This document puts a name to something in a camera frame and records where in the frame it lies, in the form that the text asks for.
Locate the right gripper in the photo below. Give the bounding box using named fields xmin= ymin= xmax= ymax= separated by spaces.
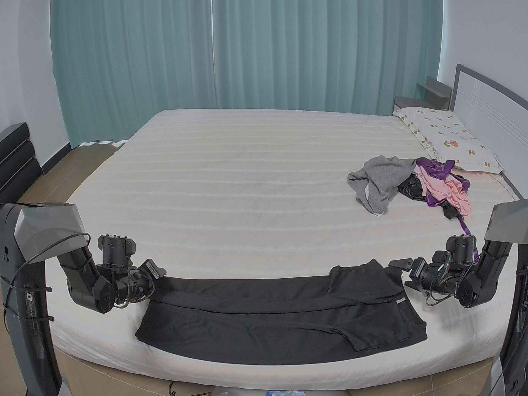
xmin=389 ymin=257 xmax=445 ymax=294

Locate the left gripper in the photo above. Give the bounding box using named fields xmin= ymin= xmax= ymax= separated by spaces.
xmin=134 ymin=259 xmax=167 ymax=294

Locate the black T-shirt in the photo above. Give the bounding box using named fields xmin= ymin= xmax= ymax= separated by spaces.
xmin=135 ymin=258 xmax=428 ymax=353

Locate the pile of clothes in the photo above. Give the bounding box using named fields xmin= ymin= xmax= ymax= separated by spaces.
xmin=398 ymin=158 xmax=476 ymax=238

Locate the bed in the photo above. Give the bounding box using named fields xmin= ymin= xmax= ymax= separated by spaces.
xmin=43 ymin=64 xmax=528 ymax=383

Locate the grey garment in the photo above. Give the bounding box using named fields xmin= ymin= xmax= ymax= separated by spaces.
xmin=348 ymin=155 xmax=417 ymax=216

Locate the white printed pillow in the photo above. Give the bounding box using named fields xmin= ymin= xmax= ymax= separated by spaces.
xmin=393 ymin=106 xmax=505 ymax=175

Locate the black chest of drawers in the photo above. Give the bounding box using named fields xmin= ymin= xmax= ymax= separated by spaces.
xmin=0 ymin=122 xmax=42 ymax=194

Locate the grey bedside table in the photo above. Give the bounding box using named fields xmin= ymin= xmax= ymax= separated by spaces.
xmin=394 ymin=77 xmax=453 ymax=110

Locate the blue-green curtain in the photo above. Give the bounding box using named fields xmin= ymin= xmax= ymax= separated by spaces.
xmin=49 ymin=0 xmax=218 ymax=146
xmin=211 ymin=0 xmax=444 ymax=117

